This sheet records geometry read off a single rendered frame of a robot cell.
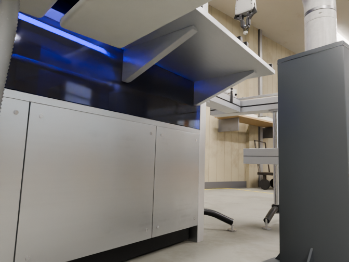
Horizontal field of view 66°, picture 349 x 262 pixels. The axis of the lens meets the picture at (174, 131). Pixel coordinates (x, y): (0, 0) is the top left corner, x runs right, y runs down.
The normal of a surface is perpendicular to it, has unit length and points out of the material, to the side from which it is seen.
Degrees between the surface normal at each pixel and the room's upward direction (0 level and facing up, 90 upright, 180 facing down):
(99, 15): 180
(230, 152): 90
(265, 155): 90
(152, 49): 90
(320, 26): 90
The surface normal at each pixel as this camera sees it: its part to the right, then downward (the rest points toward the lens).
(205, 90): -0.62, -0.11
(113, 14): -0.04, 0.99
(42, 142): 0.78, -0.05
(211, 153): 0.63, -0.07
